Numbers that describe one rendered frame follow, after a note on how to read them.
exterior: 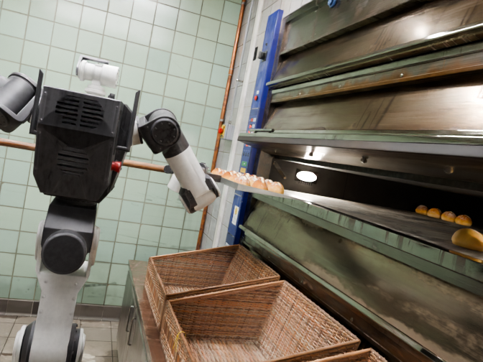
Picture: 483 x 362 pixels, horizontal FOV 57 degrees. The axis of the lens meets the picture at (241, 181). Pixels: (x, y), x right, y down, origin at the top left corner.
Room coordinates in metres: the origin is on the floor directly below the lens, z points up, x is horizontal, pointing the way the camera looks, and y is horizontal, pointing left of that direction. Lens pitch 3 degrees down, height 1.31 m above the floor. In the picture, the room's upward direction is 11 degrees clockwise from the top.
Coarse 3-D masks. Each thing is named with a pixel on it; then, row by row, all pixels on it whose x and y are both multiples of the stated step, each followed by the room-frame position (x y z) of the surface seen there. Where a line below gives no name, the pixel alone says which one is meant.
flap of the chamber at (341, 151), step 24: (264, 144) 2.05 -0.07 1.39; (288, 144) 1.73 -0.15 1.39; (312, 144) 1.52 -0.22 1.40; (336, 144) 1.37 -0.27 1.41; (360, 144) 1.25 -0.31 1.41; (384, 144) 1.15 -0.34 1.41; (408, 144) 1.06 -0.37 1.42; (432, 144) 0.98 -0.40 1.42; (384, 168) 1.41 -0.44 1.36; (408, 168) 1.25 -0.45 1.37; (432, 168) 1.12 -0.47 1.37; (456, 168) 1.02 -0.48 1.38; (480, 168) 0.93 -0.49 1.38
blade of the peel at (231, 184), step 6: (222, 180) 1.99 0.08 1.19; (228, 180) 1.90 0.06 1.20; (234, 186) 1.80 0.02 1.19; (240, 186) 1.77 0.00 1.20; (246, 186) 1.78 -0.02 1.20; (258, 192) 1.80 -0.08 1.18; (264, 192) 1.81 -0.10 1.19; (270, 192) 1.81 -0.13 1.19; (276, 192) 1.82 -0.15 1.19; (294, 198) 1.85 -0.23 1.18; (300, 198) 1.93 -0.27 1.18
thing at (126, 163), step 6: (0, 138) 1.73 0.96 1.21; (0, 144) 1.73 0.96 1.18; (6, 144) 1.73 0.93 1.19; (12, 144) 1.74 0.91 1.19; (18, 144) 1.75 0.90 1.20; (24, 144) 1.75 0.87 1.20; (30, 144) 1.76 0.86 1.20; (30, 150) 1.77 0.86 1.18; (126, 162) 1.88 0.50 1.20; (132, 162) 1.89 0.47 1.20; (138, 162) 1.90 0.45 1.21; (144, 162) 1.92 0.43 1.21; (138, 168) 1.91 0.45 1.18; (144, 168) 1.91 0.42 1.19; (150, 168) 1.91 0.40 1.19; (156, 168) 1.92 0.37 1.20; (162, 168) 1.93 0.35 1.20
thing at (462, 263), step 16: (304, 208) 1.81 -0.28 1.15; (320, 208) 1.69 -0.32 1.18; (336, 224) 1.56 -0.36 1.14; (352, 224) 1.47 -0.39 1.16; (368, 224) 1.39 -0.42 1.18; (384, 240) 1.30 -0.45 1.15; (400, 240) 1.23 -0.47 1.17; (416, 240) 1.19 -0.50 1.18; (432, 256) 1.11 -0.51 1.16; (448, 256) 1.06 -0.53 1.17; (464, 256) 1.04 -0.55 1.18; (464, 272) 1.01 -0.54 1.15; (480, 272) 0.97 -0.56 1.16
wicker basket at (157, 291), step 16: (160, 256) 2.21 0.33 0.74; (176, 256) 2.24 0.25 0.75; (192, 256) 2.27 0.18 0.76; (208, 256) 2.29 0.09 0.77; (240, 256) 2.28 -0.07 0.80; (256, 256) 2.12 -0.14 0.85; (160, 272) 2.22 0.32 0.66; (176, 272) 2.24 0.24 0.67; (192, 272) 2.27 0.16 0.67; (208, 272) 2.30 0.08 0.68; (224, 272) 2.33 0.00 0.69; (240, 272) 2.18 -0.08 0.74; (256, 272) 2.03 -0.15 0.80; (272, 272) 1.90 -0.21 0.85; (160, 288) 1.79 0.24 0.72; (176, 288) 2.24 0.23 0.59; (192, 288) 2.27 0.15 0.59; (208, 288) 1.74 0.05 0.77; (224, 288) 1.76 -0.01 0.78; (160, 304) 1.76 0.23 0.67; (256, 304) 1.81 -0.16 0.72; (160, 320) 1.69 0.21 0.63; (224, 320) 1.77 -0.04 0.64; (240, 320) 1.80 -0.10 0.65; (256, 320) 1.82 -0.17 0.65
